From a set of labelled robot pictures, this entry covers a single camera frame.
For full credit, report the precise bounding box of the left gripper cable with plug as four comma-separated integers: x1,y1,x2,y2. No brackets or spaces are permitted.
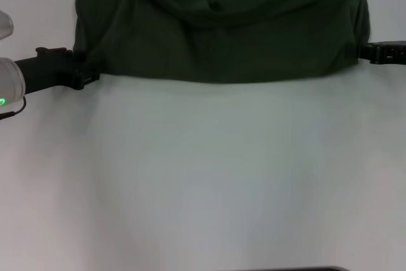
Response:
0,97,27,122

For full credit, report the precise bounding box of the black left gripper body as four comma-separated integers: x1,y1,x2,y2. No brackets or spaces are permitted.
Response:
14,46,79,96

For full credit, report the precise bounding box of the dark green printed t-shirt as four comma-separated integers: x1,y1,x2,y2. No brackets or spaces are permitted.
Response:
72,0,372,85

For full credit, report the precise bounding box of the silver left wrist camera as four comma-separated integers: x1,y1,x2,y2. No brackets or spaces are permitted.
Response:
0,10,15,41

